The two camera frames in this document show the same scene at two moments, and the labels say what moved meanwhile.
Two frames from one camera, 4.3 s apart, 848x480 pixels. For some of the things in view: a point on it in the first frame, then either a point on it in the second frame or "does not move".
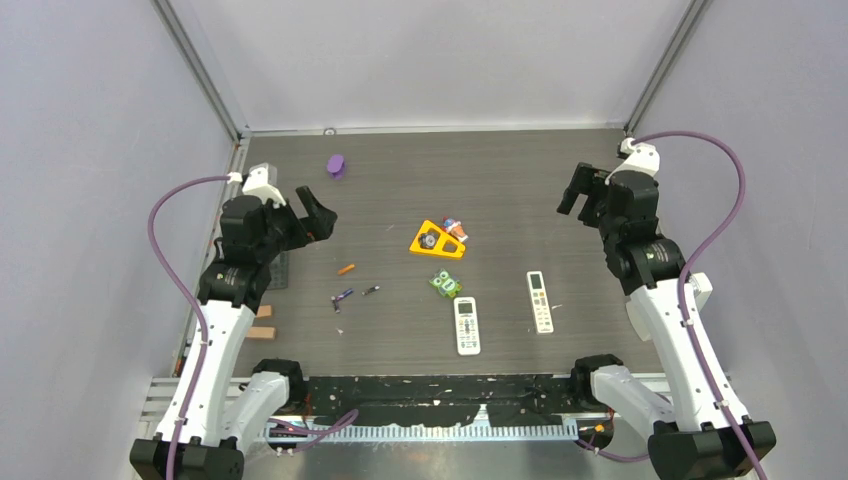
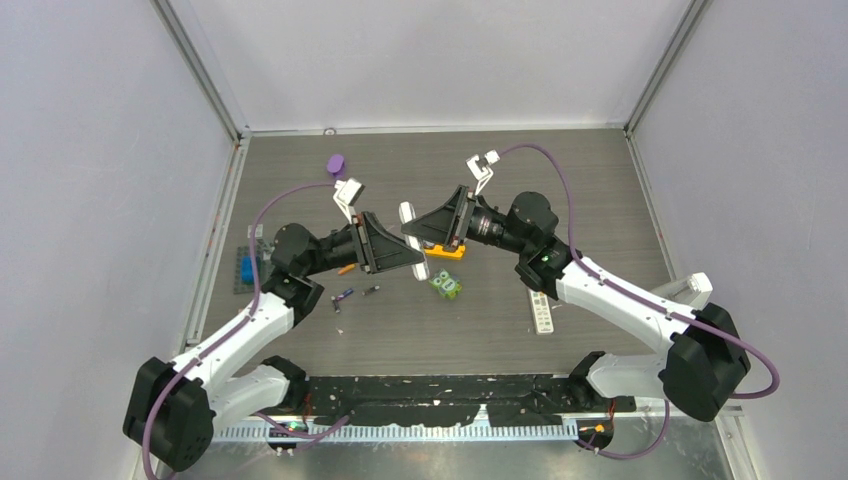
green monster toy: x=446 y=285 does not move
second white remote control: x=541 y=310 does not move
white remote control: x=467 y=328 → x=407 y=214
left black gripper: x=316 y=226 → x=376 y=248
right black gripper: x=589 y=181 → x=443 y=226
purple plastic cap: x=336 y=166 does not move
